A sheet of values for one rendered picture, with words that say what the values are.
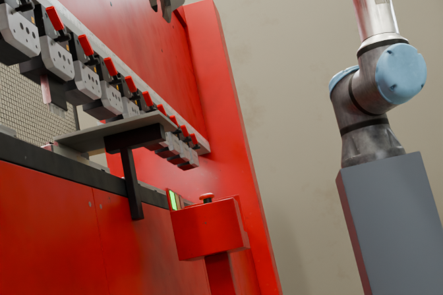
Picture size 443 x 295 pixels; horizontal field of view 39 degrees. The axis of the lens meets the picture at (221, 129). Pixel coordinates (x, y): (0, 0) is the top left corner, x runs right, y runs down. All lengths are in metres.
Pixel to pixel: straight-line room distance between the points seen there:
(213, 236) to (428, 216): 0.49
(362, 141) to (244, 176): 2.26
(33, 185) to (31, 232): 0.08
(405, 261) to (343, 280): 3.80
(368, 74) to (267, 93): 4.02
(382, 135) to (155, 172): 2.47
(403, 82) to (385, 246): 0.35
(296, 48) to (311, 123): 0.68
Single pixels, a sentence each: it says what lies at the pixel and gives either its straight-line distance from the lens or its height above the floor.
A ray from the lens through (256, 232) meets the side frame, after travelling 3.64.
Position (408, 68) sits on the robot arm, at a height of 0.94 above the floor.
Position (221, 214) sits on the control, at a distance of 1.53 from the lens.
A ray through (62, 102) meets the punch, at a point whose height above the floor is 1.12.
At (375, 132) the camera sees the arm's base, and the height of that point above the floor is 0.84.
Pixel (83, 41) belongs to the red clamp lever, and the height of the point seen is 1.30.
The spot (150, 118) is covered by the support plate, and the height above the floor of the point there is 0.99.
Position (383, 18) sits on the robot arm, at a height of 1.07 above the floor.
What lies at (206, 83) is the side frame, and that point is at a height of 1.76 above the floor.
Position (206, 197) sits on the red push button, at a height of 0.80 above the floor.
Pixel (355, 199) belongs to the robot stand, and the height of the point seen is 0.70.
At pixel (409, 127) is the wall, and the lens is 5.39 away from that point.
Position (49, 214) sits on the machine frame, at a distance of 1.09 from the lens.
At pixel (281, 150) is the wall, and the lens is 5.28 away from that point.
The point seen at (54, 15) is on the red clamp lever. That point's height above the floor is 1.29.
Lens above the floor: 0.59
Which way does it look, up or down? 14 degrees up
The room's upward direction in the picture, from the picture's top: 12 degrees counter-clockwise
